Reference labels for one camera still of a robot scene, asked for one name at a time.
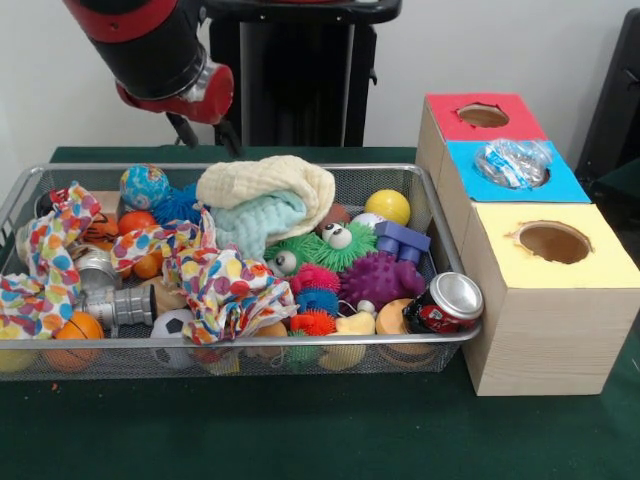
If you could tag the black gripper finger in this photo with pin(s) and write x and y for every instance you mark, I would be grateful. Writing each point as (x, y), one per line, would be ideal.
(184, 131)
(229, 141)

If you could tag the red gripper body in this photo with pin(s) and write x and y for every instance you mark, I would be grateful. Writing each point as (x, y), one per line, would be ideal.
(210, 100)

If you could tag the cream waffle cloth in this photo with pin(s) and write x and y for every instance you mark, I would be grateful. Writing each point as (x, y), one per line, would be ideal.
(270, 177)

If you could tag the polka dot cloth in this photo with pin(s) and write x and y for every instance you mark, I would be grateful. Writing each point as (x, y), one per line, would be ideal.
(235, 290)
(45, 250)

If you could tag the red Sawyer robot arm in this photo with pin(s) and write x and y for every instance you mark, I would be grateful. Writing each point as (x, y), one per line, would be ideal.
(145, 45)

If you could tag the green spiky toy with eyes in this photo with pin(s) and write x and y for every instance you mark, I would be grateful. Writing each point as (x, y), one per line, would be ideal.
(360, 245)

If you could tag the smooth yellow ball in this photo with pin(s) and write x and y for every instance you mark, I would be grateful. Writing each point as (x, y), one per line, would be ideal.
(387, 206)

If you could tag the small soccer ball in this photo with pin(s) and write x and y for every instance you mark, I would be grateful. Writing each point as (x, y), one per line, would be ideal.
(172, 325)

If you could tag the purple spiky ball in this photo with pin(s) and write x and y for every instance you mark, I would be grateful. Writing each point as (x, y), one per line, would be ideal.
(380, 280)

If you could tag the small orange basketball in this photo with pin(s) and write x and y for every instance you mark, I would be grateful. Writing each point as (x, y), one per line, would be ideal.
(80, 327)

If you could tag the black and white can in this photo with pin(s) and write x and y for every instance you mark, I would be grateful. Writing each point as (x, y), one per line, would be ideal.
(455, 297)

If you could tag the black chair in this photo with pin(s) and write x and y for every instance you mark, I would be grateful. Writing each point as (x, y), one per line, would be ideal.
(615, 100)

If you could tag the dark green side table cloth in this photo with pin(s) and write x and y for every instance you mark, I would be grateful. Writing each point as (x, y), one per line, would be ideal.
(625, 185)

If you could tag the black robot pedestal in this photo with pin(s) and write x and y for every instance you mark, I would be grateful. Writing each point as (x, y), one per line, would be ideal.
(300, 75)

